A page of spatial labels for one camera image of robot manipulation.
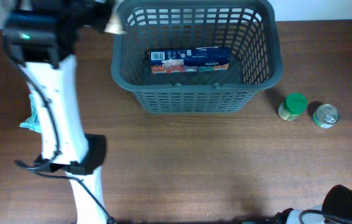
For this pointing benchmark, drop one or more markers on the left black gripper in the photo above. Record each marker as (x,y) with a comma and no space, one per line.
(106,9)

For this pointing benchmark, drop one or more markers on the tan food pouch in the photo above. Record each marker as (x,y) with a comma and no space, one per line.
(114,25)

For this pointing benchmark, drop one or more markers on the blue carton box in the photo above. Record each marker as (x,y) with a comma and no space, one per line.
(204,59)

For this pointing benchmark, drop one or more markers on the grey plastic basket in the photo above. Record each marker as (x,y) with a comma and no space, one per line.
(247,28)

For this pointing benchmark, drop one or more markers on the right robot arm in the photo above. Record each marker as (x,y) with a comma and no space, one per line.
(336,208)

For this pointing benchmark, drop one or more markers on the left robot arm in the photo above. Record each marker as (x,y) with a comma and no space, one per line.
(40,43)

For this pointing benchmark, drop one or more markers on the teal snack packet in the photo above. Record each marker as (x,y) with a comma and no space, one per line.
(32,123)

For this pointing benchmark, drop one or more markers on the green lid jar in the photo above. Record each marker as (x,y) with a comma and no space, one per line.
(292,106)

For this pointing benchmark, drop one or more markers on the silver tin can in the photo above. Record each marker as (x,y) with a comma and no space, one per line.
(326,116)

